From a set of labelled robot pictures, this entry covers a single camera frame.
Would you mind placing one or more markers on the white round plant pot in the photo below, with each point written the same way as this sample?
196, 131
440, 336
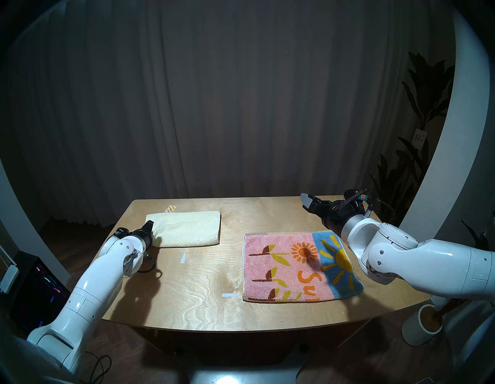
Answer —
413, 331

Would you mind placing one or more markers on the tall dark leafy plant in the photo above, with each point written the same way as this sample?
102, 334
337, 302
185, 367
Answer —
425, 89

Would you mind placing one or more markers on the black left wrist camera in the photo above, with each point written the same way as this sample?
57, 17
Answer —
149, 225

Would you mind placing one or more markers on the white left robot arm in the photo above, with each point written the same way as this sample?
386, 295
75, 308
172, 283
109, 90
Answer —
89, 294

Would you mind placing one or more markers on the black computer case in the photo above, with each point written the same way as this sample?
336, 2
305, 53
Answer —
34, 294

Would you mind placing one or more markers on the pink blue sun-print towel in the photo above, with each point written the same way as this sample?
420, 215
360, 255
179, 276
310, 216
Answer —
282, 267

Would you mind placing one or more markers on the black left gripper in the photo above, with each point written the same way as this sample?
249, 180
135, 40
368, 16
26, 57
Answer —
145, 237

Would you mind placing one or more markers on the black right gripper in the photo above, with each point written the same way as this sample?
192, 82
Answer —
336, 213

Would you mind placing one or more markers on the white router box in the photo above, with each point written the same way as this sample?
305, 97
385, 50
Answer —
8, 276

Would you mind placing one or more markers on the grey pleated curtain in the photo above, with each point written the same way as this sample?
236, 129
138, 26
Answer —
232, 96

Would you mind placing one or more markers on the white plant tag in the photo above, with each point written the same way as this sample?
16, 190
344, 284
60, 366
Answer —
419, 139

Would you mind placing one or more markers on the cream terry towel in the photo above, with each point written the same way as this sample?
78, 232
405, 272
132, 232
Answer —
189, 230

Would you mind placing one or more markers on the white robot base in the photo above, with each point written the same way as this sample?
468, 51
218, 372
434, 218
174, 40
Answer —
243, 377

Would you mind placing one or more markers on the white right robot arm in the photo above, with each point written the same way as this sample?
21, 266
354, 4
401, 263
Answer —
425, 259

